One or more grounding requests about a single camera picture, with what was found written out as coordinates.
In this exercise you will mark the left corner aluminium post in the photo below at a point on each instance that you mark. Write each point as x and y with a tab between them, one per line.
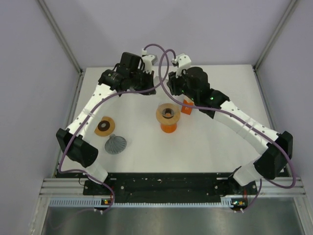
59	35

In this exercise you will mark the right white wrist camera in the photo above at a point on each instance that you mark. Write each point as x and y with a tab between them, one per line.
182	62

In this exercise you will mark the corner aluminium post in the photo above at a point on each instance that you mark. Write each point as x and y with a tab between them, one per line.
59	35
276	33

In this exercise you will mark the orange coffee filter box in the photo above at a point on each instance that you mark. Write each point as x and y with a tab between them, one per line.
187	110

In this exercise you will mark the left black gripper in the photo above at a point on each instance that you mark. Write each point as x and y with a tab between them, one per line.
149	77

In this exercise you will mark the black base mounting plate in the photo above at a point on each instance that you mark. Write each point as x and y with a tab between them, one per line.
168	187

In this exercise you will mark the aluminium frame rail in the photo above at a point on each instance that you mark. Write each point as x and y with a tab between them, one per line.
73	187

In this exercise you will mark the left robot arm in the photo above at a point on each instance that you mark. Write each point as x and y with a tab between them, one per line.
75	140

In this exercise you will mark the grey ribbed dripper cone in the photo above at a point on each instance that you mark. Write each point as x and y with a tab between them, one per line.
115	144

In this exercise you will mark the right corner aluminium post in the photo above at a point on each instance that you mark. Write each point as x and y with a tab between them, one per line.
276	33

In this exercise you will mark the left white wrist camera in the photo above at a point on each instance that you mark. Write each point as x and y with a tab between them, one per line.
149	60

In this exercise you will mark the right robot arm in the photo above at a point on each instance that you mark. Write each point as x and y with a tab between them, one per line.
274	148

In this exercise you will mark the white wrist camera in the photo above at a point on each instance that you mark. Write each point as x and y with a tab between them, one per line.
182	62
149	60

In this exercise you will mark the grey slotted cable duct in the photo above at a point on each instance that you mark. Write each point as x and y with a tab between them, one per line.
91	202

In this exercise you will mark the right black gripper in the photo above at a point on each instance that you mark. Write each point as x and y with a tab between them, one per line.
173	82

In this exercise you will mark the orange glass carafe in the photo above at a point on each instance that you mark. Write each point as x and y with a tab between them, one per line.
168	128

